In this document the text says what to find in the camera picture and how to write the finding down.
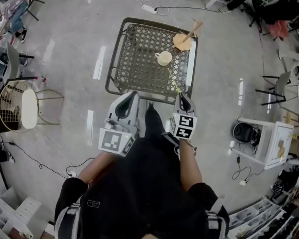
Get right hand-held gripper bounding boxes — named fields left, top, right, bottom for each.
left=170, top=94, right=199, bottom=140

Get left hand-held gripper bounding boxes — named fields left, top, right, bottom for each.
left=98, top=91, right=141, bottom=158

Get yellow star stick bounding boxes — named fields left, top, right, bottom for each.
left=167, top=68, right=183, bottom=96

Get cream ceramic cup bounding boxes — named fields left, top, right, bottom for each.
left=154, top=50, right=173, bottom=67

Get person's right forearm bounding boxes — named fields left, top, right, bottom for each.
left=178, top=137, right=203, bottom=192

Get person's left forearm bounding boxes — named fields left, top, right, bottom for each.
left=77, top=150, right=118, bottom=184

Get wooden cup stand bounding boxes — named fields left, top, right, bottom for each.
left=172, top=18, right=204, bottom=52

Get person's black leg and shoe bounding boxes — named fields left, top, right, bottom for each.
left=144, top=102, right=165, bottom=139

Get brown metal lattice table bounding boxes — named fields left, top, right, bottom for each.
left=105, top=17, right=199, bottom=106

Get black round bag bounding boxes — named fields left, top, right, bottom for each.
left=232, top=121, right=262, bottom=144

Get person's black clothing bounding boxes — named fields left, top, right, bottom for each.
left=54, top=131, right=230, bottom=239

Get small white power strip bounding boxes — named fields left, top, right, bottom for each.
left=65, top=166, right=78, bottom=179

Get grey chair black legs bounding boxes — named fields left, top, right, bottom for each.
left=255, top=71, right=293, bottom=107
left=4, top=42, right=38, bottom=82

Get white side table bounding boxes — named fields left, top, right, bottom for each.
left=229, top=117, right=295, bottom=171

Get black office chair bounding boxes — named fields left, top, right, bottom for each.
left=240, top=0, right=268, bottom=33

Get pink cloth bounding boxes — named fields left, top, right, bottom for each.
left=267, top=19, right=290, bottom=39

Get white drawer rack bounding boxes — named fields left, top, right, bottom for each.
left=227, top=195, right=299, bottom=239

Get white shelf unit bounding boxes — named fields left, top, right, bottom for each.
left=0, top=186, right=56, bottom=239

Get white charger with black cable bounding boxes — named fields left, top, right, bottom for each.
left=231, top=155, right=266, bottom=187

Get gold wire chair white cushion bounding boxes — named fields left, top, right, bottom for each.
left=0, top=80, right=65, bottom=133

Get white floor cable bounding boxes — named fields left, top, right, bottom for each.
left=118, top=0, right=170, bottom=16

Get long black floor cable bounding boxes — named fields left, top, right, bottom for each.
left=7, top=140, right=96, bottom=179

